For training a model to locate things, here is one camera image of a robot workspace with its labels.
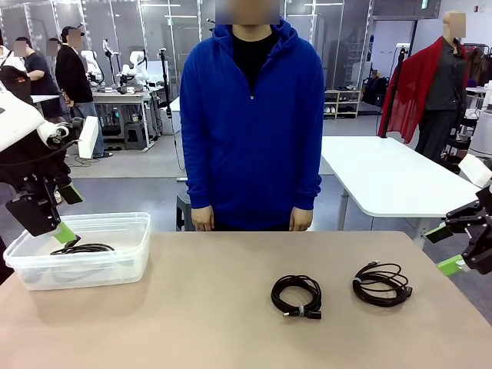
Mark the grey cylindrical machine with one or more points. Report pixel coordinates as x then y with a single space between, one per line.
484 130

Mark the small white desk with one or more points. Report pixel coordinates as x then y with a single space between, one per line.
46 98

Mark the mannequin in grey shirt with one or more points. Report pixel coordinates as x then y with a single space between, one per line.
446 84

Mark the black camera tripod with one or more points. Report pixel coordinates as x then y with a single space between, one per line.
163 51

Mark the person's left forearm blue sleeve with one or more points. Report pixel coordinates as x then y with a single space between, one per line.
307 180

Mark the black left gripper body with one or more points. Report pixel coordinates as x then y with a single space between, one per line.
34 161

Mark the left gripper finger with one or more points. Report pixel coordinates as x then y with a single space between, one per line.
71 194
34 215

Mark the person in blue hoodie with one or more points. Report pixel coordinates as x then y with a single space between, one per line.
250 153

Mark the black backpack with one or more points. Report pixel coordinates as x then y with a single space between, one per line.
374 90

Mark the clear plastic storage bin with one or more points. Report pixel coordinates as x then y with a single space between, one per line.
115 265

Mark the white device on stand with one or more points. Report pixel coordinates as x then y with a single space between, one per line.
107 48

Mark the person in dark t-shirt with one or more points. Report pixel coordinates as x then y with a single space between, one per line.
38 77

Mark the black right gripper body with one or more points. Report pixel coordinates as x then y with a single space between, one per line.
482 238

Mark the wooden shoe rack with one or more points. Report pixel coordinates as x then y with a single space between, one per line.
342 104

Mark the grey plastic stool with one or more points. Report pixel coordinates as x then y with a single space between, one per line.
134 136
183 209

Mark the person's left hand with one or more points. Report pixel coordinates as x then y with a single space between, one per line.
300 220

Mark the person's right forearm blue sleeve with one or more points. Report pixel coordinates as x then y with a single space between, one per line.
196 180

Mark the clothes rack with garments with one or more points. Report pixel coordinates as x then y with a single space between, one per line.
478 65

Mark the person's right hand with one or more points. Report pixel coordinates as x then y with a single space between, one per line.
203 219

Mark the grey workbench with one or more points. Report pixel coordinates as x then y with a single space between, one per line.
130 96

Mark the white standing desk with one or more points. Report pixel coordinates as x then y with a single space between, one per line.
175 103

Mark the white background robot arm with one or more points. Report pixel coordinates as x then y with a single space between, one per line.
91 65
134 67

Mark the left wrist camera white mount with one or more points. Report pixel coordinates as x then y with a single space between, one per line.
89 136

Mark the man in black jacket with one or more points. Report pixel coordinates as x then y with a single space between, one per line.
75 77

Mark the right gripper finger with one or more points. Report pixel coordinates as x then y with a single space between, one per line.
440 234
451 266

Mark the white table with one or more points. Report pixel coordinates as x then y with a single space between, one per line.
384 173

